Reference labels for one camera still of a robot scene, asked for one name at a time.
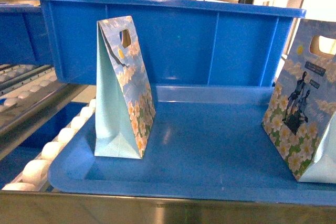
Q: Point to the flower gift bag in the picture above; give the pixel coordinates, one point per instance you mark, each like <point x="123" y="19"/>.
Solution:
<point x="300" y="119"/>
<point x="124" y="105"/>

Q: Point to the blue plastic tray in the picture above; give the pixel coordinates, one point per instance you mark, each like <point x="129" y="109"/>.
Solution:
<point x="205" y="143"/>

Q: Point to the large blue plastic crate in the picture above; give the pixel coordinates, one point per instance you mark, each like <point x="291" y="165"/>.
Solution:
<point x="182" y="41"/>

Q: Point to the white roller track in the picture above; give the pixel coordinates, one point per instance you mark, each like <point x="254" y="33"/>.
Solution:
<point x="34" y="175"/>

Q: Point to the left blue crate on rollers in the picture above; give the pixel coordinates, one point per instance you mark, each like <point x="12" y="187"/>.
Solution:
<point x="24" y="37"/>

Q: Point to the steel shelf front rail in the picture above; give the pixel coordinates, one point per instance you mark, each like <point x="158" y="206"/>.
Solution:
<point x="33" y="207"/>

